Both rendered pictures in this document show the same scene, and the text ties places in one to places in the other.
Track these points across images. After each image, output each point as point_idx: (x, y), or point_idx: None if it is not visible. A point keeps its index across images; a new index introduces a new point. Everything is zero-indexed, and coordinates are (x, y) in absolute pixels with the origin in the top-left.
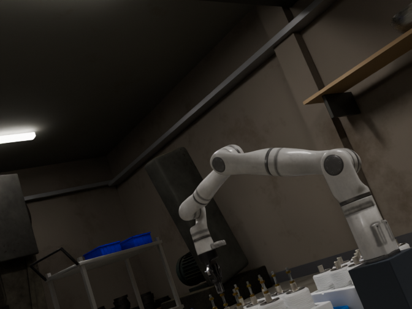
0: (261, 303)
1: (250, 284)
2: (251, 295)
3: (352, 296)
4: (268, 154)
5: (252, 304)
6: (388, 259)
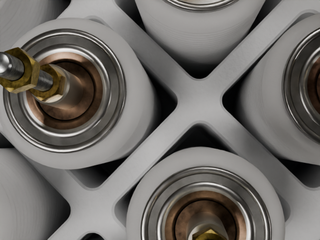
0: (105, 38)
1: (21, 49)
2: (60, 85)
3: None
4: None
5: (76, 103)
6: None
